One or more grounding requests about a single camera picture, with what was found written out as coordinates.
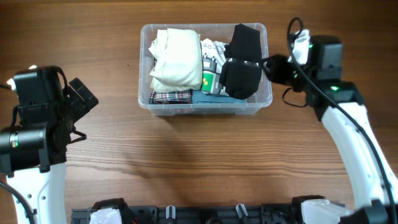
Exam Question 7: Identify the plaid flannel shirt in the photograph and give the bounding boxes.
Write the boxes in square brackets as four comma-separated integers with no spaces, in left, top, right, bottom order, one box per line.
[149,90,192,105]

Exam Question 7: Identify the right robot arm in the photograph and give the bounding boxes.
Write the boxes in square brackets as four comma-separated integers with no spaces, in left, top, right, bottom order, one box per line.
[262,34,397,223]

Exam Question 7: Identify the white pixel-print t-shirt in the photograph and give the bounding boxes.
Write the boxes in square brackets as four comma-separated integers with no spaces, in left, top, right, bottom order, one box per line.
[201,39,228,96]

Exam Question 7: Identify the beige cloth garment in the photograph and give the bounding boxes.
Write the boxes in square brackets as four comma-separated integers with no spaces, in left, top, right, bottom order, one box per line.
[149,28,203,93]

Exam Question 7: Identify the clear plastic storage container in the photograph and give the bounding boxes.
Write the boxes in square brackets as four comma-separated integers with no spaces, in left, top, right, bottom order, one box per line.
[137,22,274,117]

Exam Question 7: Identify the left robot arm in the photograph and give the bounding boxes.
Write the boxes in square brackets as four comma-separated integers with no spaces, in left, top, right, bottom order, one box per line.
[1,65,99,223]

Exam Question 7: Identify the blue denim jeans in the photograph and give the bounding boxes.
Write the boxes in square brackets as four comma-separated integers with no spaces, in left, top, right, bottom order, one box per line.
[192,90,247,104]

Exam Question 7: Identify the black taped garment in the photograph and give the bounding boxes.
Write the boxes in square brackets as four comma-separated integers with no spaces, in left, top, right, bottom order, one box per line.
[220,24,262,100]

